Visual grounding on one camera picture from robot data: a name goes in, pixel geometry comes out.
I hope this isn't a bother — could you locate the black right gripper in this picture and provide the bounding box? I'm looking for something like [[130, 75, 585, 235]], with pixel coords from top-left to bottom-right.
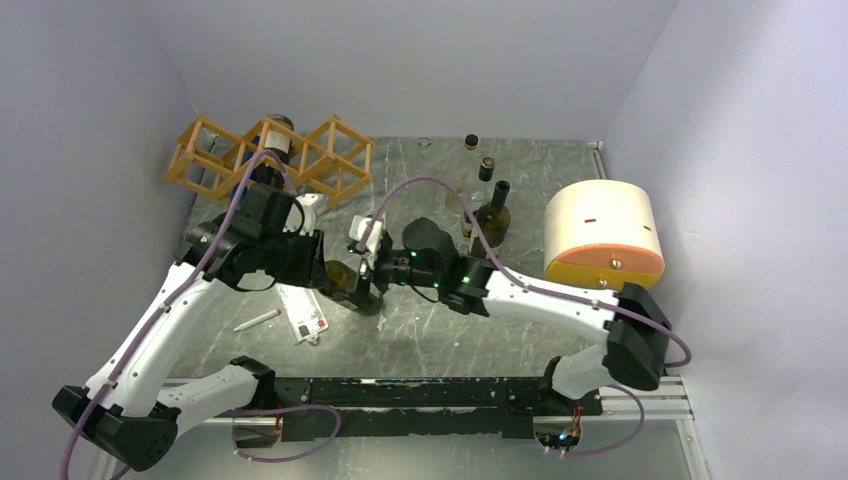
[[332, 240, 441, 313]]

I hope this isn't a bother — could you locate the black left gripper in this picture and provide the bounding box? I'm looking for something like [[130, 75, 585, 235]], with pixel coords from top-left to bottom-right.
[[260, 224, 331, 288]]

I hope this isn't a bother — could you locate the dark bottle silver cap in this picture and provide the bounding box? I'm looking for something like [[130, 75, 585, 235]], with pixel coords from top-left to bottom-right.
[[318, 260, 362, 315]]

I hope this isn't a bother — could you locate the dark green wine bottle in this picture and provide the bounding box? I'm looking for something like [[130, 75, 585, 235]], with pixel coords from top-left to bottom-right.
[[475, 180, 511, 256]]

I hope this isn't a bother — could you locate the clear whisky bottle black label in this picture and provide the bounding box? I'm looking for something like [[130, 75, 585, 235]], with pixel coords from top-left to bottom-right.
[[465, 157, 495, 213]]

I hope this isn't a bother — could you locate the clear round glass bottle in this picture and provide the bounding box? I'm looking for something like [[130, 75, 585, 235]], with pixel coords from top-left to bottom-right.
[[449, 134, 480, 198]]

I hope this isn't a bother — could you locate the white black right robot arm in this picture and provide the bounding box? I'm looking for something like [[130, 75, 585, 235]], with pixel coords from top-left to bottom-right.
[[349, 215, 672, 414]]

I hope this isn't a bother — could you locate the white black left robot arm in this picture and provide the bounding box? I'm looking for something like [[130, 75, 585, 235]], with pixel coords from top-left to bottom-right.
[[52, 184, 327, 471]]

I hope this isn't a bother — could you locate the wooden wine rack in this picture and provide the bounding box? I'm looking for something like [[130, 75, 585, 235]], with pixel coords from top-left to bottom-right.
[[163, 115, 376, 209]]

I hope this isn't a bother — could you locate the blue labelled clear bottle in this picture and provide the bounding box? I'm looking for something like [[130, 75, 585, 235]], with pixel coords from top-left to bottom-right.
[[228, 148, 261, 200]]

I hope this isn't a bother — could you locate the red wine bottle gold cap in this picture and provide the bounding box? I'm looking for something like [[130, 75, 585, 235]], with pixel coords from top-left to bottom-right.
[[251, 114, 294, 190]]

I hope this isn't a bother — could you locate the clear plastic blister package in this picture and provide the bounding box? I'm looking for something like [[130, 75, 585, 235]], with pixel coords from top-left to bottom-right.
[[276, 284, 329, 346]]

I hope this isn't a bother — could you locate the white pink marker pen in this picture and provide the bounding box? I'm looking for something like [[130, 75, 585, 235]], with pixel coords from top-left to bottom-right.
[[233, 309, 282, 332]]

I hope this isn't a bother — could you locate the cream orange cylindrical drawer box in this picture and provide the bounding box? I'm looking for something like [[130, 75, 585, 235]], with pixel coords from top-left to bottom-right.
[[543, 179, 665, 290]]

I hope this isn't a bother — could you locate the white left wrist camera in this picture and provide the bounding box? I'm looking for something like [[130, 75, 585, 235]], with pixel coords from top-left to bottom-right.
[[284, 193, 328, 236]]

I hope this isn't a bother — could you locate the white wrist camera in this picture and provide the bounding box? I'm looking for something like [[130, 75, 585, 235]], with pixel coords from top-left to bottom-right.
[[349, 215, 384, 268], [284, 193, 328, 236]]

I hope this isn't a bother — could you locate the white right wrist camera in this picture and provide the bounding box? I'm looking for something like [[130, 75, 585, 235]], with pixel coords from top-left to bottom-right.
[[349, 215, 384, 268]]

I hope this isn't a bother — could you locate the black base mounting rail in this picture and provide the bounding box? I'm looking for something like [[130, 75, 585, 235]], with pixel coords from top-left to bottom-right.
[[218, 357, 604, 444]]

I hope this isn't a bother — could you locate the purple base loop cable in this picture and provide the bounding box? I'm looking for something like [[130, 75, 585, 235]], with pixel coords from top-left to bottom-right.
[[218, 405, 343, 465]]

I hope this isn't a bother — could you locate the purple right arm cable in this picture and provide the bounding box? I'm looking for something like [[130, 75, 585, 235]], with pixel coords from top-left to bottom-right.
[[357, 176, 694, 369]]

